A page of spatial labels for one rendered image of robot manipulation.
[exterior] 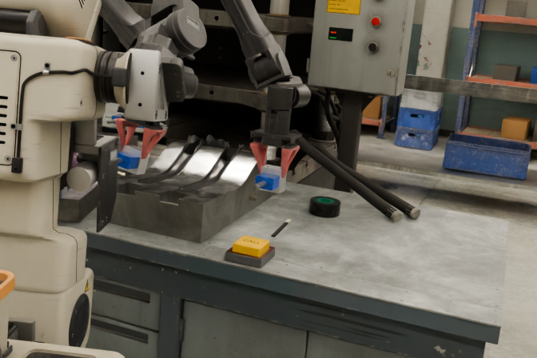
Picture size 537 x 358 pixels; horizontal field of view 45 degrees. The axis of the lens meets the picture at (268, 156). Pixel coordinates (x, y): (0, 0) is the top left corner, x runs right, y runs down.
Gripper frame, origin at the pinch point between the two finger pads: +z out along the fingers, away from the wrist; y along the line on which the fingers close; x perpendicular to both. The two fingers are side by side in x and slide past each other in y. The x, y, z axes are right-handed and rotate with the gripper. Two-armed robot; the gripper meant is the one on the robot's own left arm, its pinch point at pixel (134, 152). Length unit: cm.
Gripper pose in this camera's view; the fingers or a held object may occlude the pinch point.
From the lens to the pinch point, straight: 149.3
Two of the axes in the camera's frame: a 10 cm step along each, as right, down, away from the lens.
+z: -2.7, 9.5, 1.2
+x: -3.3, 0.3, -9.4
